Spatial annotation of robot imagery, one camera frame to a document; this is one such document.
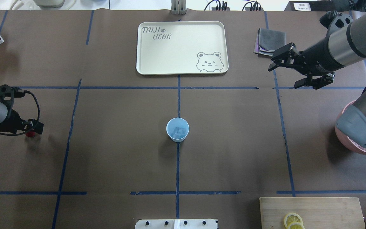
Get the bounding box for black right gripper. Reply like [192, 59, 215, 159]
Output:
[268, 41, 342, 90]

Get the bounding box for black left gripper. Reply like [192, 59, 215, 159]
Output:
[0, 110, 44, 135]

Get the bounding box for red strawberry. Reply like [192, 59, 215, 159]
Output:
[25, 131, 37, 138]

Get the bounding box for clear ice cubes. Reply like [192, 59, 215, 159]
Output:
[172, 127, 187, 139]

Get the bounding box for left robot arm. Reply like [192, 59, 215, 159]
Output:
[0, 85, 44, 137]

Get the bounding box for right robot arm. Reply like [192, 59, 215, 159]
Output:
[268, 10, 366, 148]

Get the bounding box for light blue plastic cup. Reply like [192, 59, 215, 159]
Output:
[166, 117, 189, 142]

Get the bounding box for folded grey cloth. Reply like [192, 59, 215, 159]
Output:
[253, 28, 287, 58]

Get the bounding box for pink bowl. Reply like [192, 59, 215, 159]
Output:
[334, 100, 366, 155]

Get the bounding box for cream bear serving tray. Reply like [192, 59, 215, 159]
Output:
[136, 21, 229, 75]

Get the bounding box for wooden cutting board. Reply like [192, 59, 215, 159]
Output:
[259, 197, 365, 229]

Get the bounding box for lemon slice front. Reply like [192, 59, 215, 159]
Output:
[283, 212, 304, 229]

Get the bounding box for lemon slice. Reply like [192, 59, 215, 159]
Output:
[287, 222, 305, 229]
[283, 212, 304, 229]

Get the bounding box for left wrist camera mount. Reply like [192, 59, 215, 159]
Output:
[0, 84, 26, 102]

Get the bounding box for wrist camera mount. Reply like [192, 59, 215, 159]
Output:
[319, 10, 353, 36]
[0, 84, 26, 102]

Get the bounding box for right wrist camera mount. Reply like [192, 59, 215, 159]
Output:
[319, 10, 353, 36]

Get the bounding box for aluminium frame post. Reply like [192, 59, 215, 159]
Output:
[171, 0, 187, 15]

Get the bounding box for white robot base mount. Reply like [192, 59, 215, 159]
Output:
[135, 219, 219, 229]

